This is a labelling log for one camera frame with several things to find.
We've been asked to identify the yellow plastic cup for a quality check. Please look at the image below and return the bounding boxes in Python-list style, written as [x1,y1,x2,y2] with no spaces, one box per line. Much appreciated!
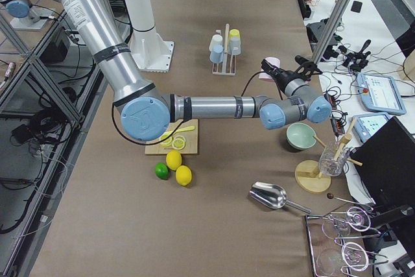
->
[229,29,241,42]

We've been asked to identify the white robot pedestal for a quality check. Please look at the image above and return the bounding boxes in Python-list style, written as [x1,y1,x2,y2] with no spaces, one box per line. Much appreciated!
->
[124,0,174,73]

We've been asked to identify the glass mug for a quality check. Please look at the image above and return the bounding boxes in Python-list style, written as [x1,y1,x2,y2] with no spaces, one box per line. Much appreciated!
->
[318,143,350,176]

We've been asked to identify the wooden mug tree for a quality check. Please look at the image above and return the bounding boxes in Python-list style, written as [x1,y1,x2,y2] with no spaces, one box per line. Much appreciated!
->
[295,119,362,193]

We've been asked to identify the light blue plastic cup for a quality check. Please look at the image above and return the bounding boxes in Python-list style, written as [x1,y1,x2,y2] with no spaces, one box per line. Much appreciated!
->
[209,45,224,64]

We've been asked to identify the pink plastic cup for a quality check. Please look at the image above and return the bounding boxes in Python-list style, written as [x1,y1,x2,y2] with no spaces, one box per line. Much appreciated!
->
[259,56,280,82]

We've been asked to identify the mint green bowl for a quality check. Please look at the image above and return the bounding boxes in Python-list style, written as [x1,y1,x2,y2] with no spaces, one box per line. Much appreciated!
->
[286,123,316,151]

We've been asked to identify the grey plastic cup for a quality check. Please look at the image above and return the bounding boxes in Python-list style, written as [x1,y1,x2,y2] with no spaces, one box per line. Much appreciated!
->
[228,37,241,56]

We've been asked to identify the metal scoop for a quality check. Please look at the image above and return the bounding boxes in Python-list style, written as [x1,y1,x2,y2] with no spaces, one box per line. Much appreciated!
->
[249,181,311,214]

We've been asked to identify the black monitor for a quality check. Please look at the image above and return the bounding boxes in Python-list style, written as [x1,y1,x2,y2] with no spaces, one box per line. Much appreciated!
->
[351,117,414,207]

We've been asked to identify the white wire cup holder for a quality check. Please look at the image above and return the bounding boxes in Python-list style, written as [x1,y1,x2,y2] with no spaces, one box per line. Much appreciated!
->
[210,23,238,76]

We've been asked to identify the aluminium frame post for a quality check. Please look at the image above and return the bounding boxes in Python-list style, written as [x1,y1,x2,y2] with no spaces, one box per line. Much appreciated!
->
[312,0,350,65]

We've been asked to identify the teach pendant tablet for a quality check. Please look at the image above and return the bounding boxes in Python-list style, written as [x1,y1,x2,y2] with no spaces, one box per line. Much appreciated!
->
[352,112,391,143]
[356,73,407,115]

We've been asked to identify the wire glass rack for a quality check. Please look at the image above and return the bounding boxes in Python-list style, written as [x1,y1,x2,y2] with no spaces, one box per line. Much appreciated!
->
[305,206,389,276]

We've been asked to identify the white plastic cup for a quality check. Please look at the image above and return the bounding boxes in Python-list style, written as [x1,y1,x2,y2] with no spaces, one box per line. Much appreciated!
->
[209,34,223,51]

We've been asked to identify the yellow plastic knife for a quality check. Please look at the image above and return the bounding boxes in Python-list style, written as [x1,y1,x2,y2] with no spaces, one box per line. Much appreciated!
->
[163,125,196,136]

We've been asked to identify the black flat stand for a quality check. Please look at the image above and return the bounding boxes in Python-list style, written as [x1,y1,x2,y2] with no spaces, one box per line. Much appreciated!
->
[306,19,339,60]

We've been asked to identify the lemon slice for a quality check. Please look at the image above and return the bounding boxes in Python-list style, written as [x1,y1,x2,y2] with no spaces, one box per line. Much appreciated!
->
[160,132,173,148]
[172,136,186,151]

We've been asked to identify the green lime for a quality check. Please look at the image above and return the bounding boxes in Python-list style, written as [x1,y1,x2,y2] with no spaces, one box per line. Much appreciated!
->
[154,162,169,180]

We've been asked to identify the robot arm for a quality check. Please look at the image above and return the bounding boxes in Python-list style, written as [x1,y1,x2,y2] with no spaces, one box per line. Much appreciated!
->
[54,0,332,143]

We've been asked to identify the yellow lemon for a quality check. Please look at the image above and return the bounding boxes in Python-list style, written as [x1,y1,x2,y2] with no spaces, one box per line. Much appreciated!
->
[176,165,193,186]
[165,150,182,171]

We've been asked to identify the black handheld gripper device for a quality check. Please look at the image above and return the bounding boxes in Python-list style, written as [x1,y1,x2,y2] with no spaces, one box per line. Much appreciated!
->
[338,40,372,72]

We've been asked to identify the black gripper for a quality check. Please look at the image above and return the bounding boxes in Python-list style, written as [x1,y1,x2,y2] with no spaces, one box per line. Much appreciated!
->
[261,59,297,93]

